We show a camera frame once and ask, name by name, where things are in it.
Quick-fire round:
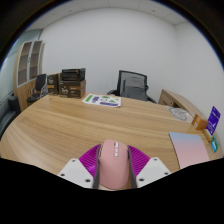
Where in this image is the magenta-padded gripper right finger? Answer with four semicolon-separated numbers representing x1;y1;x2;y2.
127;145;172;190

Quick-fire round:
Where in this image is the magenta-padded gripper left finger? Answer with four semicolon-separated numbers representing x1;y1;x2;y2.
57;143;103;190

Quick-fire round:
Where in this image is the pink computer mouse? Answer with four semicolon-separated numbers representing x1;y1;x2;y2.
99;139;131;191

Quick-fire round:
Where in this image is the pink-blue gradient mouse pad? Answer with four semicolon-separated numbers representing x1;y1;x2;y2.
168;131;211;170

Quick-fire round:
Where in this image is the white sticker sheet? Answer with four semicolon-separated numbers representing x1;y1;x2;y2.
81;93;123;109

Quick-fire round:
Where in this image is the dark brown cardboard box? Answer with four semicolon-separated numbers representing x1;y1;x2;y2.
58;78;87;100

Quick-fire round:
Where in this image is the wooden side desk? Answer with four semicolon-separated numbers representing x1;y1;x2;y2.
157;88;208;122

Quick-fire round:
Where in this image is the tan flat box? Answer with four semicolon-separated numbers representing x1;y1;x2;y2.
202;128;215;143

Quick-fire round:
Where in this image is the grey backpack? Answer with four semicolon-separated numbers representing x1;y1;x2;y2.
120;76;150;102

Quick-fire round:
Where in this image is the green box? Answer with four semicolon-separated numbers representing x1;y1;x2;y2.
210;134;221;154

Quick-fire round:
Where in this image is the tall dark brown box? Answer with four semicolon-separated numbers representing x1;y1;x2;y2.
46;73;61;97

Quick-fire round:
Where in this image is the purple package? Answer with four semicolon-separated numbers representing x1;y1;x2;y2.
205;105;222;136

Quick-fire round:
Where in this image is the black box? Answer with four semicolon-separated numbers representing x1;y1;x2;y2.
61;67;87;83

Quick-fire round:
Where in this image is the black visitor chair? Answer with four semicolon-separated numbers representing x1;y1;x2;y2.
26;73;49;105

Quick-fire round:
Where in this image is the dark grey couch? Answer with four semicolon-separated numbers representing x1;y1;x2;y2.
0;92;22;138

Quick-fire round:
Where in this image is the wooden shelf unit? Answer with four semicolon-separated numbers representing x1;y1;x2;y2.
13;39;46;113

